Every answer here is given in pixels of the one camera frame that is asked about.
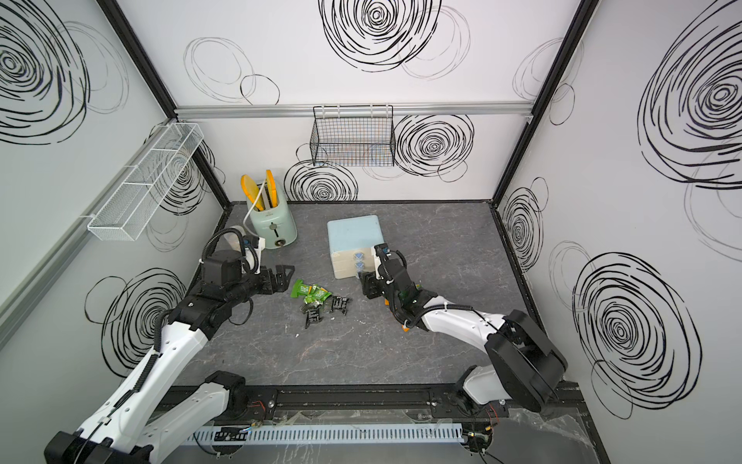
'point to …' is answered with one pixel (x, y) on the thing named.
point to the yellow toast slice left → (251, 188)
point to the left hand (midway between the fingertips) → (278, 267)
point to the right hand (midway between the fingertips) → (368, 272)
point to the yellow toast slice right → (271, 188)
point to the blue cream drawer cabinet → (351, 242)
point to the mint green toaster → (274, 223)
